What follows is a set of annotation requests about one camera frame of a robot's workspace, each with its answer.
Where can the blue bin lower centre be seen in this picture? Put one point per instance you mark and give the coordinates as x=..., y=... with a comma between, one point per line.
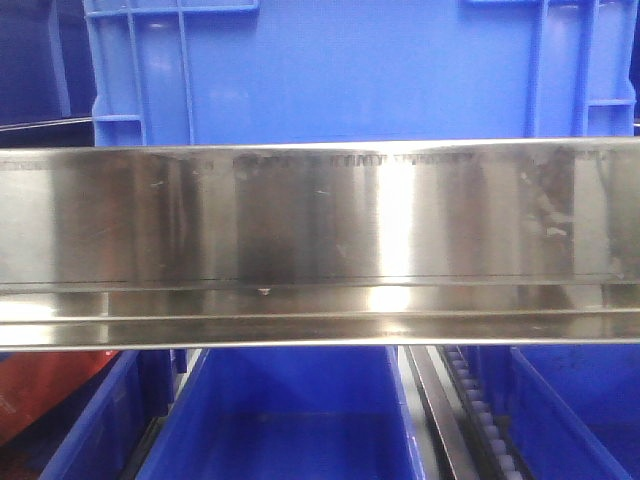
x=332, y=412

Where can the blue bin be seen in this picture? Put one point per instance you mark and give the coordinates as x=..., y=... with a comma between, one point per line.
x=573, y=409
x=138, y=387
x=332, y=412

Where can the large blue crate upper shelf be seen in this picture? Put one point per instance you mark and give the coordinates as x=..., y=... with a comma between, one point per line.
x=263, y=72

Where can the blue bin lower left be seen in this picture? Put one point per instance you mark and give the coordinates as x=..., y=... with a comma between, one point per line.
x=138, y=387

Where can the blue bin lower right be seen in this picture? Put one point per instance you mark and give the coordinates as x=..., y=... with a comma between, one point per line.
x=573, y=409

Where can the red object lower left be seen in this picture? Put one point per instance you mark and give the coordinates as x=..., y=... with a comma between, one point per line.
x=33, y=383

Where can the stainless steel shelf rail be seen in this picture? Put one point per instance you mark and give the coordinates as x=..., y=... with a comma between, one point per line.
x=530, y=241

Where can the roller track rail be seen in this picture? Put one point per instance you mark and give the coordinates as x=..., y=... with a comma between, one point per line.
x=458, y=435

